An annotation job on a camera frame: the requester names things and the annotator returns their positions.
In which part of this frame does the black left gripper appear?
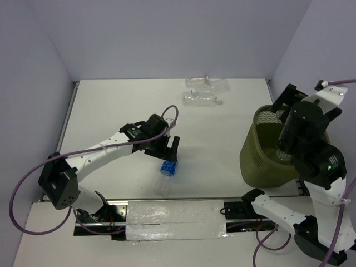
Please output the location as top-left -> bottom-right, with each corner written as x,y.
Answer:
145,133 -> 180,164

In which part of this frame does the blue label Pocari bottle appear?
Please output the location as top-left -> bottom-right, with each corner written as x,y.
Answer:
160,161 -> 178,177

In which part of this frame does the clear bottle front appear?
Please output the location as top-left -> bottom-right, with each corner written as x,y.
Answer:
182,92 -> 223,107

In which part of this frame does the clear bottle white blue cap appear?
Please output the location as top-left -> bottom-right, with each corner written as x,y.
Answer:
190,79 -> 230,94

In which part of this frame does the clear crushed plastic bottle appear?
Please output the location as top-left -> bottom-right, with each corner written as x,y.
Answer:
154,175 -> 174,197

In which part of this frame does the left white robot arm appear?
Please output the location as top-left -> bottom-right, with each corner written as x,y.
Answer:
38,114 -> 180,222

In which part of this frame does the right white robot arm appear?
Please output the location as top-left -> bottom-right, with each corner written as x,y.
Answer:
241,81 -> 355,266

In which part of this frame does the olive green mesh bin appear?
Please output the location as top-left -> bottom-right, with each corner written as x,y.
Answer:
240,105 -> 323,188

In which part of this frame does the silver foil covered panel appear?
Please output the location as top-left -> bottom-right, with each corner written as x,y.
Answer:
125,200 -> 228,241

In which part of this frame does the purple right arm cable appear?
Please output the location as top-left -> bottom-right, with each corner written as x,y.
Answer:
252,79 -> 356,267

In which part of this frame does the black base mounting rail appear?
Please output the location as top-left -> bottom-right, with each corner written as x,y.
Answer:
73,200 -> 273,241

